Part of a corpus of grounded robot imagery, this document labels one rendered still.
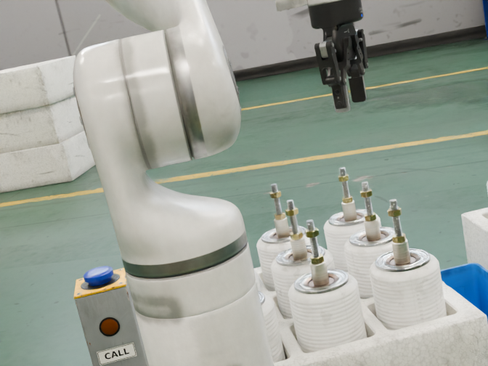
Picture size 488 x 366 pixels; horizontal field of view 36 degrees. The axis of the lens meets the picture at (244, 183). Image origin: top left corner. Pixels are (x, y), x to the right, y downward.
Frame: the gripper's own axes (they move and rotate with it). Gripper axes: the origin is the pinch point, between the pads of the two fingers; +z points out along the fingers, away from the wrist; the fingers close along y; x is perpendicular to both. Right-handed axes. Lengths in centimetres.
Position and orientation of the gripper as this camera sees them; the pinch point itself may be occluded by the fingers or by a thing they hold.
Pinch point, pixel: (350, 97)
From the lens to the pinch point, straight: 111.3
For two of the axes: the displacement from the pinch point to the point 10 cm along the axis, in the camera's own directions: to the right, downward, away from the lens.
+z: 2.0, 9.5, 2.3
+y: 4.7, -3.0, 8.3
